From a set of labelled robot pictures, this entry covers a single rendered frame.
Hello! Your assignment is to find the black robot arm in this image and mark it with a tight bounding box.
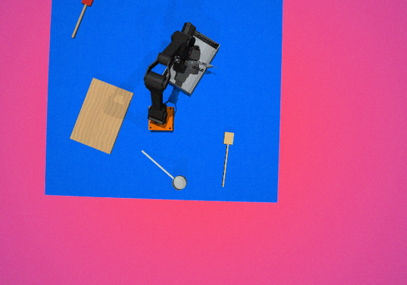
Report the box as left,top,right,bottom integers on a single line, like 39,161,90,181
143,22,201,125

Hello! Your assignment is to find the red spatula with wooden handle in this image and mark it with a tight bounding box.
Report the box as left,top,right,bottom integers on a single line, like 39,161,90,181
71,0,93,38

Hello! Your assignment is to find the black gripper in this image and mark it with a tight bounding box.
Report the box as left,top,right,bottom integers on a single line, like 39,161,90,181
172,37,196,73

